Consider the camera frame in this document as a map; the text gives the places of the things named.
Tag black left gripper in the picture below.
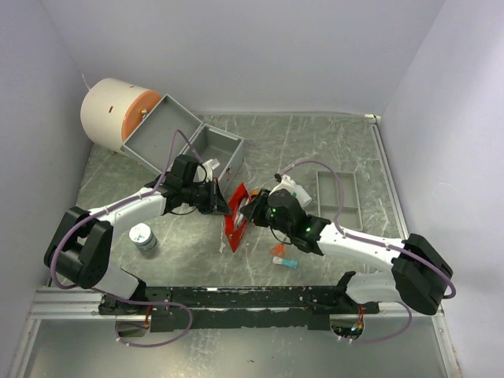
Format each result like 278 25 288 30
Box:
183 177 233 216

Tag small red scissors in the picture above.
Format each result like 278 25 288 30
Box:
270 243 285 258

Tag red first aid pouch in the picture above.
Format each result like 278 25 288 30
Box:
224 183 251 253

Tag teal capped tube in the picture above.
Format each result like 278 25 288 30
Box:
272 256 298 269

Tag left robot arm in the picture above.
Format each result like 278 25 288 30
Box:
43 154 232 314

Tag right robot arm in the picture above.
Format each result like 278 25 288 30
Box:
239 189 456 315

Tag small white plastic bottle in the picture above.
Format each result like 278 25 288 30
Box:
295 185 313 208

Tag grey divided tray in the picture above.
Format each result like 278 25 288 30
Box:
316 170 363 232

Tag grey metal case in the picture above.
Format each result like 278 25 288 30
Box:
120 94 244 192

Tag white round jar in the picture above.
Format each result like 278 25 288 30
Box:
128 223 157 252

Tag white cylinder with orange face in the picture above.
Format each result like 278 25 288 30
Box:
80 78 161 154

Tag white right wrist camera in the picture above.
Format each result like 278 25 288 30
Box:
272 175 298 197

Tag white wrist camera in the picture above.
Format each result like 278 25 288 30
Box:
272 175 298 197
202 158 221 176

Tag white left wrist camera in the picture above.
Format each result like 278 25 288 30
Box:
202 158 221 176

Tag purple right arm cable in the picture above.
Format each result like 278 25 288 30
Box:
275 159 458 343

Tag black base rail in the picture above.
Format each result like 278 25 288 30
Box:
98 272 380 332

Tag aluminium frame rail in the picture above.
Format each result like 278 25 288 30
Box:
29 286 446 320

